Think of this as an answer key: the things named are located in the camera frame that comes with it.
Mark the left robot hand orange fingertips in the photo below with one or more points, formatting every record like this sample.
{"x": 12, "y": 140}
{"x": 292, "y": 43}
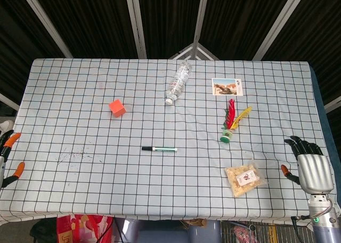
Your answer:
{"x": 14, "y": 139}

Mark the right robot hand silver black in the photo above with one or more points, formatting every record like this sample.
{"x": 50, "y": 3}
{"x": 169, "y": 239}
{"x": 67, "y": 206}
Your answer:
{"x": 315, "y": 173}

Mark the white shoe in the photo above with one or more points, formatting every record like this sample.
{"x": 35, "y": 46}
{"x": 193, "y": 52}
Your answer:
{"x": 5, "y": 125}

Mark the clear snack bag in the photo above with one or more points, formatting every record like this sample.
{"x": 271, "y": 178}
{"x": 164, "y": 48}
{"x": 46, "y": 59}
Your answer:
{"x": 245, "y": 179}

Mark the feather shuttlecock green base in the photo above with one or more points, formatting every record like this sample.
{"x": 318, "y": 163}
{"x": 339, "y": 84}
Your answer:
{"x": 231, "y": 112}

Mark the orange cube block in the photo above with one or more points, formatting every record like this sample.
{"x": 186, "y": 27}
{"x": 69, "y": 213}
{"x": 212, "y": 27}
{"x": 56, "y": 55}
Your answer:
{"x": 117, "y": 108}

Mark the red shopping bag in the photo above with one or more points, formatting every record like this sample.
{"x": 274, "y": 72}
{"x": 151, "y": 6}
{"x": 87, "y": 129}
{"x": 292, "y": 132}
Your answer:
{"x": 85, "y": 227}

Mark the photo postcard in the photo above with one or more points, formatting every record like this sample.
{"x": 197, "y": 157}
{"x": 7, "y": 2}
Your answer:
{"x": 226, "y": 87}

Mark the brown cardboard piece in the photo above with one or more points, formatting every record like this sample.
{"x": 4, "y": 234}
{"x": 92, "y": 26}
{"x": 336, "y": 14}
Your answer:
{"x": 195, "y": 222}

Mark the clear plastic water bottle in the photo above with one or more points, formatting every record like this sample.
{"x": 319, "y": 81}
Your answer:
{"x": 178, "y": 83}

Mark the white metal frame beam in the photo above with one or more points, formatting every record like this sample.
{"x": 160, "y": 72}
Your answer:
{"x": 199, "y": 19}
{"x": 282, "y": 22}
{"x": 333, "y": 104}
{"x": 45, "y": 22}
{"x": 8, "y": 101}
{"x": 136, "y": 22}

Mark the white triangular frame joint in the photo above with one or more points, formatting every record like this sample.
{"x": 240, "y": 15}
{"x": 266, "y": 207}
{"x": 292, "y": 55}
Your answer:
{"x": 181, "y": 52}

